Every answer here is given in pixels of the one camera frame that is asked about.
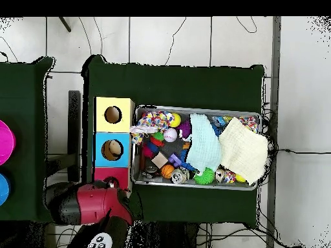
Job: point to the shallow silver mesh bin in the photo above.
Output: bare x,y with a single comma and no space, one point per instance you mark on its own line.
135,160

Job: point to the yellow ball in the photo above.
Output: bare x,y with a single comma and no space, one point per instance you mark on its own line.
175,120

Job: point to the crushed silver can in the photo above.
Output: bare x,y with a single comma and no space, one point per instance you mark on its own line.
179,176

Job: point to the small orange basketball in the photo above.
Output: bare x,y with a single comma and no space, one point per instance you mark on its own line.
168,171

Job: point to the white baseball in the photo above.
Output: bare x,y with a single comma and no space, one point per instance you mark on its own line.
170,135

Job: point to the pink round bowl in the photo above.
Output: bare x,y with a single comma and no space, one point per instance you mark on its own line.
5,142

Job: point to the plain wooden cube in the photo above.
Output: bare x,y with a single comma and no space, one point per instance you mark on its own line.
159,160

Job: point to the dark green table cloth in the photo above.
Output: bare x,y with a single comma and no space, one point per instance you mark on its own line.
175,85
23,82

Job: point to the cream waffle cloth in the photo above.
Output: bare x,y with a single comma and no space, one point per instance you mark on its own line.
243,149

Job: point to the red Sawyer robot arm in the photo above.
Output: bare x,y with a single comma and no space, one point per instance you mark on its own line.
95,204

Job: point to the beige rounded object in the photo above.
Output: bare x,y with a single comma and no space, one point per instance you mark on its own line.
115,148

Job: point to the green spiky ball with eyes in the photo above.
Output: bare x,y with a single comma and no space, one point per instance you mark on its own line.
204,177

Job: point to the wooden box with three holes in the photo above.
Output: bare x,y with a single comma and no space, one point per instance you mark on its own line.
124,126

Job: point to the blue round bowl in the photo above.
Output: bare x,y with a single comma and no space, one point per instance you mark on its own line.
3,190

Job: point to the grey round floor base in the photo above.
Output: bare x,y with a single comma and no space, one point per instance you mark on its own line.
53,189

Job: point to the mint waffle cloth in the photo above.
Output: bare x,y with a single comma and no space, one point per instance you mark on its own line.
204,142

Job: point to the purple spiky toy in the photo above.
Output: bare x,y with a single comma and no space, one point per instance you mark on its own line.
185,128

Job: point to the black stand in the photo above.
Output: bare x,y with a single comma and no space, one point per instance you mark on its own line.
74,129

